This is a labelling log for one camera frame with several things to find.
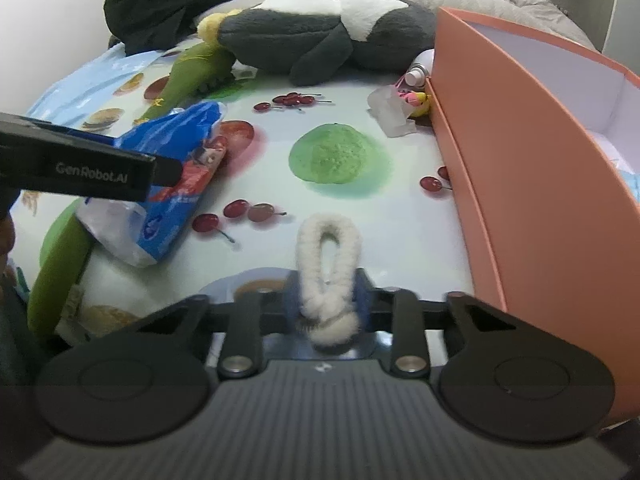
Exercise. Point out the black cloth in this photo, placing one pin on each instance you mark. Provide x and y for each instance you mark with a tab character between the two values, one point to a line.
170	5

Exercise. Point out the pink yellow toy charm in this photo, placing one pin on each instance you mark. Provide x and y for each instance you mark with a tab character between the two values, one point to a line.
415	100

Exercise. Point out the blue plastic packet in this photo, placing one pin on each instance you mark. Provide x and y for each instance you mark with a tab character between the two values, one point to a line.
170	220

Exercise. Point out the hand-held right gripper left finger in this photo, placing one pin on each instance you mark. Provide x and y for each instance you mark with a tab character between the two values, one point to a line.
290	304

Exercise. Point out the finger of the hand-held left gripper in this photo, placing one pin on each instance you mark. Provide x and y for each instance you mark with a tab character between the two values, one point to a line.
167	172

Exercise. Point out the cream fuzzy hair loop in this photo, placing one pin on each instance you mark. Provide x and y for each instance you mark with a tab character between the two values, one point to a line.
327	280

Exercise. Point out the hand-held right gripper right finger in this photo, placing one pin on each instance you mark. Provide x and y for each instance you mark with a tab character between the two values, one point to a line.
361	294

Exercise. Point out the green plush toy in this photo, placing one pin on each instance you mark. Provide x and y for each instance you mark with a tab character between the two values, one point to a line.
195	70

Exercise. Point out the orange cardboard box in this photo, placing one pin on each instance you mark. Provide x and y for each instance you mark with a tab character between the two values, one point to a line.
520	170

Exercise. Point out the small clear plastic wrapper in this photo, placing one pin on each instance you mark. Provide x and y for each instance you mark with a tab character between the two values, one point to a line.
392	115

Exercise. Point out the fruit printed mat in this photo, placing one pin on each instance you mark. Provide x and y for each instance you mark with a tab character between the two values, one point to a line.
350	210

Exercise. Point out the grey penguin plush toy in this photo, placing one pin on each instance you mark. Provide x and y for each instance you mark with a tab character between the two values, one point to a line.
310	35

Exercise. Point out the small white bottle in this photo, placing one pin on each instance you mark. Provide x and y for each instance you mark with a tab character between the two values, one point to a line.
419	72

